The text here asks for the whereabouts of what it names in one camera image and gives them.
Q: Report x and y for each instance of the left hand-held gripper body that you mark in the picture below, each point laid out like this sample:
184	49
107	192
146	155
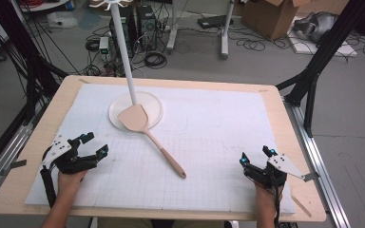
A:
66	161

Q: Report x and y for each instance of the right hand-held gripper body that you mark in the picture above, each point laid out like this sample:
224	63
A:
277	172

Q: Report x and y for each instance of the pink spatula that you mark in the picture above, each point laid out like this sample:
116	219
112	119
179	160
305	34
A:
135	118

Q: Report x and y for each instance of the white utensil rack stand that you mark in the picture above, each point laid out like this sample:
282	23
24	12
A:
123	47

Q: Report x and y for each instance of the person's left hand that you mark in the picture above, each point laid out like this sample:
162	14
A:
69	183

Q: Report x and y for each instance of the person's right hand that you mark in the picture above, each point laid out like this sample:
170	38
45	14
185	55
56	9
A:
266	199

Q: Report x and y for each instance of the grey tape piece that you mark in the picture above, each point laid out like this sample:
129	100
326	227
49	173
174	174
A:
312	176
14	166

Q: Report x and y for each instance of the wooden strip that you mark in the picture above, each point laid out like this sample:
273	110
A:
301	205

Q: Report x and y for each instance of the white grid mat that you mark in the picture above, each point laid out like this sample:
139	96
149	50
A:
209	126

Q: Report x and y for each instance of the person's khaki pants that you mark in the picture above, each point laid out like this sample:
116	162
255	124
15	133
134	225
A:
123	223

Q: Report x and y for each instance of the white power adapter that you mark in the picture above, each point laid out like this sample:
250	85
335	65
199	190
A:
104	44

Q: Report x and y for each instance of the black computer tower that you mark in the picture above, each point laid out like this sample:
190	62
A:
130	31
146	25

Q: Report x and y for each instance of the clear plastic bag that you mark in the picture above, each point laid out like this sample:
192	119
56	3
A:
61	19

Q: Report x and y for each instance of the white stand leg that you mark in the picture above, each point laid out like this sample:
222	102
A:
172	31
225	34

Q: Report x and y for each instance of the white foam board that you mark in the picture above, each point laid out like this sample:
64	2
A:
345	50

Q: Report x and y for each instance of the grey bag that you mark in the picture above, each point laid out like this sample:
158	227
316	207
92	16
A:
316	27

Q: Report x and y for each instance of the large cardboard box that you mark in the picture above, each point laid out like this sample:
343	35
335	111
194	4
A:
272	17

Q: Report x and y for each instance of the flat black box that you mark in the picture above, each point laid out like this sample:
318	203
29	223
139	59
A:
214	21

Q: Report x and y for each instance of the aluminium rail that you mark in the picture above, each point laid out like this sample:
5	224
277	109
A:
316	164
9	152

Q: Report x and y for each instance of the black metal frame stand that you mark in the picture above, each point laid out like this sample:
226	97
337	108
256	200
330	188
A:
28	57
326	47

